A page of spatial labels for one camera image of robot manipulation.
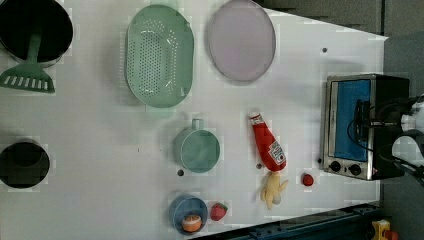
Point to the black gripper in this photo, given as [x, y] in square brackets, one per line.
[389, 113]

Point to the blue glass oven door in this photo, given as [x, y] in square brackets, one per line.
[344, 96]

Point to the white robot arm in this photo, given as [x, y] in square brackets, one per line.
[406, 152]

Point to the black toaster oven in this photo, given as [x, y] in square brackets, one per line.
[383, 88]

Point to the small red tomato toy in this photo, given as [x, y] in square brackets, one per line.
[307, 180]

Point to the red ketchup bottle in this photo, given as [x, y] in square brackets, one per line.
[270, 151]

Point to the peeled toy banana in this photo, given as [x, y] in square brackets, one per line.
[273, 187]

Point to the lilac round plate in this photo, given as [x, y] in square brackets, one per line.
[242, 41]

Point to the green mug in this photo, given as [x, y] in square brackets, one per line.
[196, 149]

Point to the red strawberry with leaves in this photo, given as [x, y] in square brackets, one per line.
[218, 211]

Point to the blue bowl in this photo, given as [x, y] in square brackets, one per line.
[185, 206]

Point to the orange toy fruit half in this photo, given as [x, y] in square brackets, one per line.
[191, 223]

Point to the green perforated colander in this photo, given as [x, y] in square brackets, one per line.
[159, 56]

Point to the green slotted spatula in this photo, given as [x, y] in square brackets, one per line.
[29, 75]

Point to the small black cup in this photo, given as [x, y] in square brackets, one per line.
[23, 165]

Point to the black pot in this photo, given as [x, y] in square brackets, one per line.
[20, 19]

